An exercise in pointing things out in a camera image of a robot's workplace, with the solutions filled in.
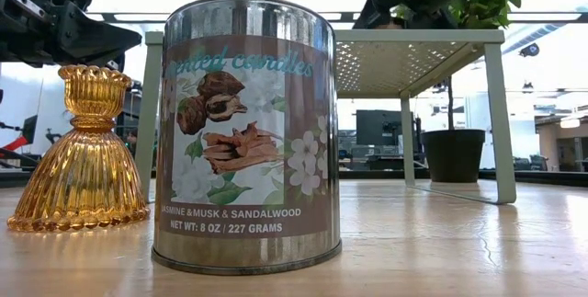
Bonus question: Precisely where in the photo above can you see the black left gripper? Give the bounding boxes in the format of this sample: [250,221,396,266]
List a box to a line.
[0,0,142,73]

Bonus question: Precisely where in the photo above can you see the amber ribbed glass candle holder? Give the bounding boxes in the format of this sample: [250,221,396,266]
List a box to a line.
[6,65,151,234]

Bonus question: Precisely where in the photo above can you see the scented candles labelled metal tin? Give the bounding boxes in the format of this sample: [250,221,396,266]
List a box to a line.
[151,0,344,277]

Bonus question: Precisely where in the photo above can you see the long ceiling light fixture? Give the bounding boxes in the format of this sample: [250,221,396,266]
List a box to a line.
[86,10,588,25]

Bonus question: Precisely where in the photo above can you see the pale green perforated metal shelf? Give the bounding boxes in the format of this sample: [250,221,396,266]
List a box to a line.
[134,29,518,205]

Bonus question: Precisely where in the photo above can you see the dark storage rack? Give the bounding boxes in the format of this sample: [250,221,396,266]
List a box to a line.
[114,80,141,151]

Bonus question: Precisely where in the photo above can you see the person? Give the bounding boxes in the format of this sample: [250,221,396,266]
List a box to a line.
[126,130,139,158]

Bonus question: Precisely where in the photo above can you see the small black monitor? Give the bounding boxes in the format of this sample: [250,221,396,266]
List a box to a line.
[21,114,39,144]

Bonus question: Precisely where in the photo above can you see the green leafy plant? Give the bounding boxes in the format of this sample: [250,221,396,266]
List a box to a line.
[392,0,527,131]

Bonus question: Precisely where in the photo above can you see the red flat object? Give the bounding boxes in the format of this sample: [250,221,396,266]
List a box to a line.
[0,135,29,154]

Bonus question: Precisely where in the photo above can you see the large black monitor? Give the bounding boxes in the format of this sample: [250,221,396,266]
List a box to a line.
[356,109,404,147]

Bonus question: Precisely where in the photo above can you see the black plant pot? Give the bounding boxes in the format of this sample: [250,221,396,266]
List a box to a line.
[420,129,487,184]

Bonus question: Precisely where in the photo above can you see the dark office chair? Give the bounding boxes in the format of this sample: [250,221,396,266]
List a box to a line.
[528,154,550,172]

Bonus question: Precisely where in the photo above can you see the black ceiling dome camera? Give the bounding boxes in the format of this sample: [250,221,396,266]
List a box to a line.
[518,42,541,58]

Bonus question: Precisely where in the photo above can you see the black table edge rail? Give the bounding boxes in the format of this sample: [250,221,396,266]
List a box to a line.
[0,167,588,188]

